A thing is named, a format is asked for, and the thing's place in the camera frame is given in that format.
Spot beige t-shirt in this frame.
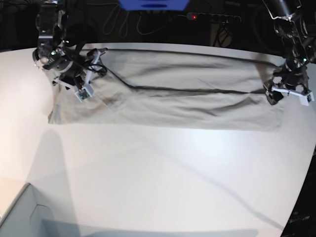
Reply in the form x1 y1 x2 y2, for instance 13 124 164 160
48 50 284 131

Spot black power strip red light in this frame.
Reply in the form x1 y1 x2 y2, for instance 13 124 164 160
185 12 242 24

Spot black cables behind table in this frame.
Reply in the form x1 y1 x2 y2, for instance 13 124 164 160
98 4 173 38

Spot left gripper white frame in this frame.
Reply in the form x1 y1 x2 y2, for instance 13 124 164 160
263 70 315 106

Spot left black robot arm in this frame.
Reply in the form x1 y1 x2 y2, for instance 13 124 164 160
263 0 316 106

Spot grey box at corner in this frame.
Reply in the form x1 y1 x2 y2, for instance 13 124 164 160
0 182 82 237

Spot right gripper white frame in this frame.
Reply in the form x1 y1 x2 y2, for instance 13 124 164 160
52 48 108 102

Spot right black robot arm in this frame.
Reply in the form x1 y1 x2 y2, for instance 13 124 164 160
33 0 108 102

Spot blue overhead mount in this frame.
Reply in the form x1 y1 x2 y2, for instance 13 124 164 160
119 0 189 11

